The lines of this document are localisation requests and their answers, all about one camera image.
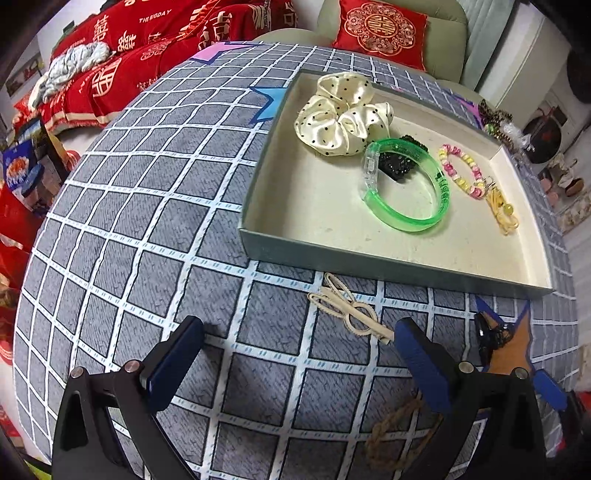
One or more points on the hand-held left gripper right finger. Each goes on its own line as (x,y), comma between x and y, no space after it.
(422,369)

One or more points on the blue star sticker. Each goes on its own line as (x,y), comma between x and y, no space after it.
(272,99)

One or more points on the grey checked tablecloth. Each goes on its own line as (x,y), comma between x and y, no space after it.
(138,230)

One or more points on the shallow grey-green cardboard box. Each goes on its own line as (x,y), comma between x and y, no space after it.
(323,221)

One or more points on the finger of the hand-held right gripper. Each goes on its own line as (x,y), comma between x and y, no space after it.
(549,390)

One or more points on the black claw hair clip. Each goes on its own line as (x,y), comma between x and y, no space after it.
(485,332)

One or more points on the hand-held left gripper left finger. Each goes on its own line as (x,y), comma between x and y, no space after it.
(173,365)

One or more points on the pile of mixed jewelry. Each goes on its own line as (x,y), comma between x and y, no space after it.
(496,122)

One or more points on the red gift bag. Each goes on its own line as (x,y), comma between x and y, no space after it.
(14,217)

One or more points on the beige bow hair clip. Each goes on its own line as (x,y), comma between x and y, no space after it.
(369,325)

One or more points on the landscape wall picture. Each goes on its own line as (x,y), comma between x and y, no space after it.
(23,76)

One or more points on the red printed sofa cover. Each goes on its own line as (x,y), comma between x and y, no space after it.
(161,27)

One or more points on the cream polka dot scrunchie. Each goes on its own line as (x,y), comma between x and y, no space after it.
(332,115)

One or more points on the pile of grey white clothes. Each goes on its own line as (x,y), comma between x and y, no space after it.
(69,64)

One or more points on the blue printed box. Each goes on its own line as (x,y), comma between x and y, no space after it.
(21,168)

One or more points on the pink star sticker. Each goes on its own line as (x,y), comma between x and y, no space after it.
(207,53)

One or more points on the red embroidered cushion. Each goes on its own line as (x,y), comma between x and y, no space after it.
(378,27)

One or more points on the green armchair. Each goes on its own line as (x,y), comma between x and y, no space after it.
(443,60)

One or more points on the black sequin hair clip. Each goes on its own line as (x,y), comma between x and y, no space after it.
(401,166)

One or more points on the dark tall box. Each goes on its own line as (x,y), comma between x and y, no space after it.
(54,147)

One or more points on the brown star sticker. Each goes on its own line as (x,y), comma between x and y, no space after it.
(512,346)

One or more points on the slipper rack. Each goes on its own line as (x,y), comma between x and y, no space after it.
(565,177)

